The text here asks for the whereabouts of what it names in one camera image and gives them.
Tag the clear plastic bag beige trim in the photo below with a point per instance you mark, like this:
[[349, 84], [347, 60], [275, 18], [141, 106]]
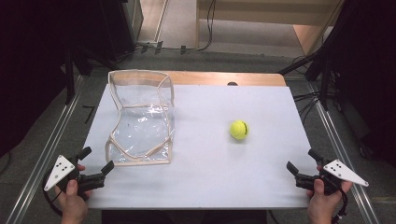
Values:
[[140, 130]]

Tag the dark cabinet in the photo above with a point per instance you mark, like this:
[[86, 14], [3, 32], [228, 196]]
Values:
[[120, 28]]

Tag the person's right hand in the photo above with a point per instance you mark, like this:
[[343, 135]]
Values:
[[323, 208]]

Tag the black curtain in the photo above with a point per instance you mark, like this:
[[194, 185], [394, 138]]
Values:
[[28, 62], [370, 77]]

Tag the yellow tennis ball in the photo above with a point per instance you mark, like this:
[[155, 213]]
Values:
[[239, 129]]

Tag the power strip with plugs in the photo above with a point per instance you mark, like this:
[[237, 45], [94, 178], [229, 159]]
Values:
[[152, 46]]

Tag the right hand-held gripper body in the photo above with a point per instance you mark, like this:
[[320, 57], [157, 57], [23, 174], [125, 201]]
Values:
[[342, 172]]

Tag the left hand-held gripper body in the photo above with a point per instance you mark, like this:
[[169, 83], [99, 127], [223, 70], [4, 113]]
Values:
[[59, 171]]

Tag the white table board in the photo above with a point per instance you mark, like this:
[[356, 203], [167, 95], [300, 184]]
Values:
[[202, 174]]

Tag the person's left hand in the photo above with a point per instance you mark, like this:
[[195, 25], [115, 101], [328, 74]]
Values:
[[73, 205]]

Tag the black tripod stand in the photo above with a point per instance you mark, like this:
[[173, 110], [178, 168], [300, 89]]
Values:
[[323, 65]]

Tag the beige wooden furniture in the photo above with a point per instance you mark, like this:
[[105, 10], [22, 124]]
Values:
[[264, 12]]

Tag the aluminium floor rail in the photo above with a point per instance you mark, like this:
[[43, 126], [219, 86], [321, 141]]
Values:
[[342, 149], [43, 161]]

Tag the black metal stand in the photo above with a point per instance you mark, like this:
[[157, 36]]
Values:
[[70, 77]]

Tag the person's dark clothing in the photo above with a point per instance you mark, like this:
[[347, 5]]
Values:
[[186, 217]]

